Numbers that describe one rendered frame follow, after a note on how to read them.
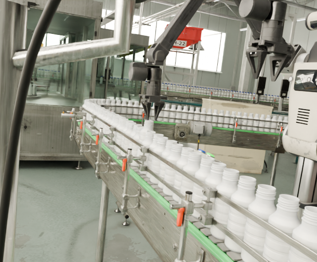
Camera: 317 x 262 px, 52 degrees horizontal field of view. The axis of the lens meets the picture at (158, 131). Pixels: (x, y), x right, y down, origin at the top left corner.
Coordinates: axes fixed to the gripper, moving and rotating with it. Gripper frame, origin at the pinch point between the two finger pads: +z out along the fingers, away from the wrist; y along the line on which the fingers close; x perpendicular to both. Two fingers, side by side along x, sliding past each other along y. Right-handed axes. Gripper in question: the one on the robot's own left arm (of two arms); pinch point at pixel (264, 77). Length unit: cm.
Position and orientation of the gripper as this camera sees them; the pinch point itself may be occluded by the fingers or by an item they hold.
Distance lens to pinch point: 96.2
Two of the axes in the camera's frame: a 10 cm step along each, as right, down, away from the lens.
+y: 9.2, 0.5, 4.0
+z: -1.1, 9.9, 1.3
